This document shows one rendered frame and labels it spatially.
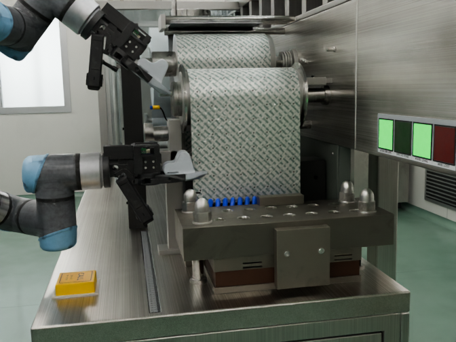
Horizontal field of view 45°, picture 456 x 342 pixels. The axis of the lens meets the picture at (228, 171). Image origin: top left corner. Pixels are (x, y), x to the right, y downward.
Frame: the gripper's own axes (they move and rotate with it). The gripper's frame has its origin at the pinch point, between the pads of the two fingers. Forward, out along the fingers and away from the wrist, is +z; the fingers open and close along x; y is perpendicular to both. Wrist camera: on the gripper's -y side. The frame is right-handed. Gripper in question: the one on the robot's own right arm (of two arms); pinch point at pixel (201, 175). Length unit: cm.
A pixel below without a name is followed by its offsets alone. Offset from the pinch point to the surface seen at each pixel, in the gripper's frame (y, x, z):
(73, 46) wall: 69, 556, -71
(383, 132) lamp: 9.8, -23.3, 29.6
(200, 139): 7.7, -0.3, 0.1
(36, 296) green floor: -109, 230, -76
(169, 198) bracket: -6.1, 7.8, -6.3
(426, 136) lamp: 10.4, -37.3, 29.6
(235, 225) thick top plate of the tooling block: -6.1, -20.0, 3.4
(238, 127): 9.8, -0.3, 8.2
